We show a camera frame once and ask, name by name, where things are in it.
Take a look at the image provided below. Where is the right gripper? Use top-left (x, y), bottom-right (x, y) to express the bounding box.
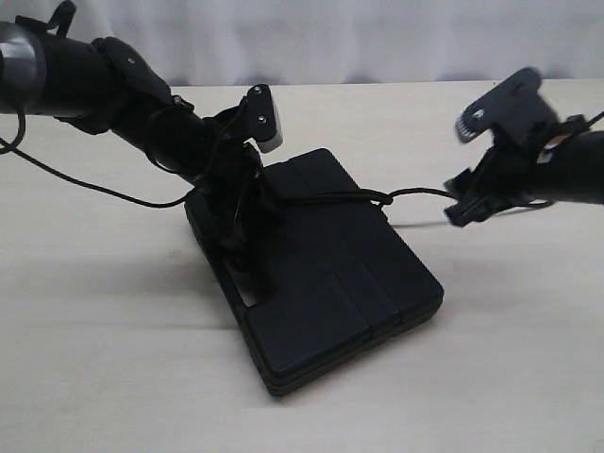
top-left (444, 136), bottom-right (543, 227)

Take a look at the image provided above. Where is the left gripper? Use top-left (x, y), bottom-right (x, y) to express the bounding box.
top-left (188, 106), bottom-right (285, 297)

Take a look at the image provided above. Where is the black braided rope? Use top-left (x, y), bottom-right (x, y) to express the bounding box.
top-left (277, 187), bottom-right (551, 227)

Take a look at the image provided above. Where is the black plastic carrying case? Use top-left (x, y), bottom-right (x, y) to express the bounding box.
top-left (184, 147), bottom-right (445, 396)

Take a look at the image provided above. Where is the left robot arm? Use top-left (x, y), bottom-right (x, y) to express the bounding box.
top-left (1, 1), bottom-right (282, 296)

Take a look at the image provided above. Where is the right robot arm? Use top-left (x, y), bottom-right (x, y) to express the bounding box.
top-left (445, 131), bottom-right (603, 227)

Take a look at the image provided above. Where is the white backdrop curtain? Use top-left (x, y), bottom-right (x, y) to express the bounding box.
top-left (0, 0), bottom-right (604, 89)

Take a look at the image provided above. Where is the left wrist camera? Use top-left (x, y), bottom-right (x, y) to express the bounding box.
top-left (243, 84), bottom-right (283, 154)

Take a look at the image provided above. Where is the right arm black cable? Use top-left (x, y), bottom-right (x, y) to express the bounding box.
top-left (563, 108), bottom-right (604, 138)

